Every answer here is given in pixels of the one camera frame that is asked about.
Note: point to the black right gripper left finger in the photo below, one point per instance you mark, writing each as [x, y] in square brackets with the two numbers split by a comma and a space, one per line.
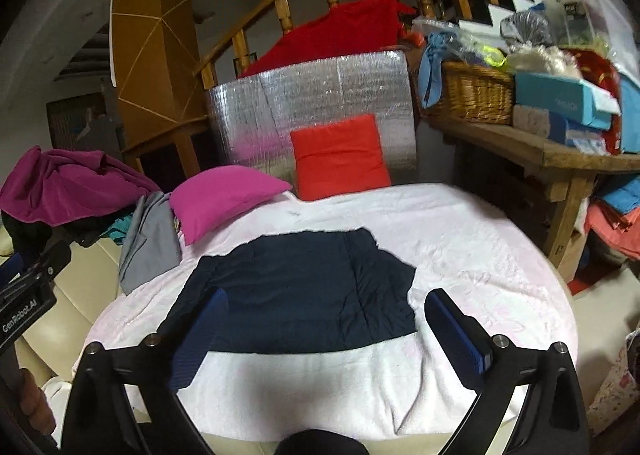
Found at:
[125, 400]

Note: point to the navy blue jacket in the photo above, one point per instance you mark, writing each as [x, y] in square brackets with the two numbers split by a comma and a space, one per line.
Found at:
[303, 293]

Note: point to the person's left hand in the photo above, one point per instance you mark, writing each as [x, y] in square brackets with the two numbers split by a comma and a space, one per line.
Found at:
[34, 404]

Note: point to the cream leather sofa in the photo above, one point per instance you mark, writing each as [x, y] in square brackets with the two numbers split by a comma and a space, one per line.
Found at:
[83, 290]

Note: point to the purple magenta garment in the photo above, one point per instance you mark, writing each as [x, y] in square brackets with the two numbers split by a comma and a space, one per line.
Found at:
[59, 186]

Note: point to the teal garment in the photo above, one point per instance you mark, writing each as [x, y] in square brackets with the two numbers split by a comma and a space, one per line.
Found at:
[118, 230]

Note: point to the grey garment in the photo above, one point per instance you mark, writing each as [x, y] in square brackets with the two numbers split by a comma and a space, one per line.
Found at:
[151, 247]

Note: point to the white pink bed blanket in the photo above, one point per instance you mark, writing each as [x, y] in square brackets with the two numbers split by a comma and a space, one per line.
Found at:
[397, 387]

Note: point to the magenta pillow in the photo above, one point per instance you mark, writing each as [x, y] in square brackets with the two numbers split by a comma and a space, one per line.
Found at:
[215, 196]

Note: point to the orange folded cloth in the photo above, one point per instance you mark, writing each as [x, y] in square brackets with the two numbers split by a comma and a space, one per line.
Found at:
[619, 231]

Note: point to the blue folded cloth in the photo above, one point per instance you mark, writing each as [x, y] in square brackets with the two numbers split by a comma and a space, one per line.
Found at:
[621, 192]

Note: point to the brown wooden column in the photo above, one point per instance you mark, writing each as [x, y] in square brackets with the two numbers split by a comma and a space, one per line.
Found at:
[160, 101]

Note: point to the wooden side table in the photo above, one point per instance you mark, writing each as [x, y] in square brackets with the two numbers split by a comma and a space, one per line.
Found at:
[569, 175]

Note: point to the silver foil insulation board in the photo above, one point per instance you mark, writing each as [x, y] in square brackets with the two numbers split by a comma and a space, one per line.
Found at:
[253, 117]

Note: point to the light blue tissue box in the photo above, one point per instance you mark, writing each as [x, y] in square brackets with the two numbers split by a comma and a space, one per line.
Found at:
[575, 99]

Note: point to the red cushion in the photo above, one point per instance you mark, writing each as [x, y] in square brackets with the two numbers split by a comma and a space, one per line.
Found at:
[338, 158]

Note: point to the wicker basket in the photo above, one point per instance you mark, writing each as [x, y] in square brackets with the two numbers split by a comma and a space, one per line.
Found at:
[474, 94]

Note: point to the blue cloth in basket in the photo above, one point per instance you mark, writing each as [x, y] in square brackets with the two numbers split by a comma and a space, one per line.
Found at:
[440, 46]

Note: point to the red cloth on railing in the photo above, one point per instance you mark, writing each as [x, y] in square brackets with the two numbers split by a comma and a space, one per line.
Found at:
[357, 27]

